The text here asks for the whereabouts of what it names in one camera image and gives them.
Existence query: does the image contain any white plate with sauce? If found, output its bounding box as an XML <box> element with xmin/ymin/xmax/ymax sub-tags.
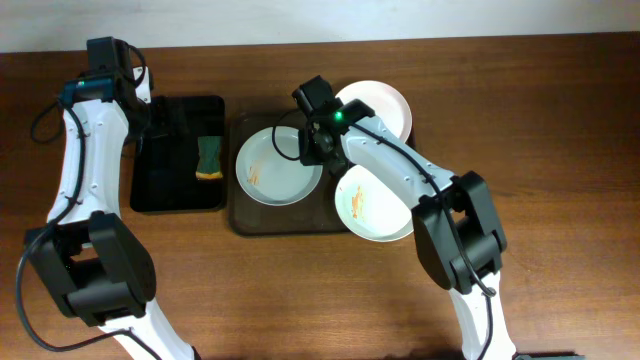
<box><xmin>334</xmin><ymin>165</ymin><xmax>413</xmax><ymax>242</ymax></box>

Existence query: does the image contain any dark object at bottom edge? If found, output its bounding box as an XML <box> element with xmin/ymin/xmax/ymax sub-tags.
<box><xmin>513</xmin><ymin>353</ymin><xmax>586</xmax><ymax>360</ymax></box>

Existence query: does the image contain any pink plate with sauce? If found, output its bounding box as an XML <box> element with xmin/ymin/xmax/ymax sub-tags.
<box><xmin>337</xmin><ymin>80</ymin><xmax>413</xmax><ymax>142</ymax></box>

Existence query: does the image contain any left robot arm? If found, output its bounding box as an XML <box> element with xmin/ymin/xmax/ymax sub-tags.
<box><xmin>20</xmin><ymin>77</ymin><xmax>199</xmax><ymax>359</ymax></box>

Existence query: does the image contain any grey plate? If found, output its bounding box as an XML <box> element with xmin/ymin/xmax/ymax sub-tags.
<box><xmin>235</xmin><ymin>127</ymin><xmax>323</xmax><ymax>206</ymax></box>

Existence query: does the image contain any black tray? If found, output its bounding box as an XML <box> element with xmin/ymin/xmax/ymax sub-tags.
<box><xmin>130</xmin><ymin>95</ymin><xmax>225</xmax><ymax>214</ymax></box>

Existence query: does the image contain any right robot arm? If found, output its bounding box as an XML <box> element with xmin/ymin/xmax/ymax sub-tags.
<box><xmin>296</xmin><ymin>98</ymin><xmax>517</xmax><ymax>360</ymax></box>

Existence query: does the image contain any green yellow sponge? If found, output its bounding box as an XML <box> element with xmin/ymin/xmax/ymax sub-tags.
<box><xmin>196</xmin><ymin>136</ymin><xmax>223</xmax><ymax>181</ymax></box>

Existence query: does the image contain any brown serving tray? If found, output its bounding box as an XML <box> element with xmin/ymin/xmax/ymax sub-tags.
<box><xmin>228</xmin><ymin>112</ymin><xmax>416</xmax><ymax>237</ymax></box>

